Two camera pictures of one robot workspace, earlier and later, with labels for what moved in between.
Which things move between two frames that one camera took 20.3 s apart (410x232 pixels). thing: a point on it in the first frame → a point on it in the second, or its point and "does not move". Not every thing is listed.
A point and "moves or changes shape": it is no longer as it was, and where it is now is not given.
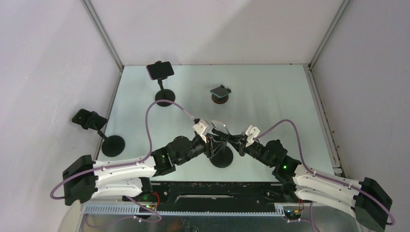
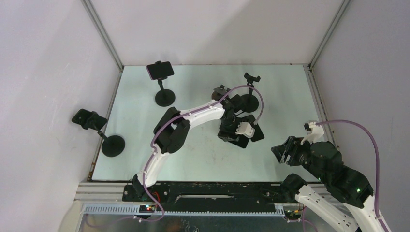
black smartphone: x=219 y=126 → x=258 y=135
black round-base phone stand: x=224 y=159 → x=249 y=103
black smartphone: x=220 y=92 moves or changes shape
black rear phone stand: x=164 y=94 does not move
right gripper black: x=240 y=146 → x=291 y=146
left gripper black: x=213 y=149 → x=237 y=121
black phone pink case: x=160 y=70 does not move
